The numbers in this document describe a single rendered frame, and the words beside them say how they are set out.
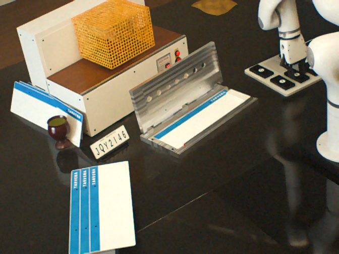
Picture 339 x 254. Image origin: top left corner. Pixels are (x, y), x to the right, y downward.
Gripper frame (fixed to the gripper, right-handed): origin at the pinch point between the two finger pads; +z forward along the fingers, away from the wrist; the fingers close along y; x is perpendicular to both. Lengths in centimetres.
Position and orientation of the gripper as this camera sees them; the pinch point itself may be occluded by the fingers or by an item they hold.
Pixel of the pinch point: (296, 71)
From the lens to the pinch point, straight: 270.5
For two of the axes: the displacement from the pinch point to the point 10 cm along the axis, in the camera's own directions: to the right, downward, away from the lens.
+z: 2.4, 8.9, 3.9
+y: 8.2, -4.0, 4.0
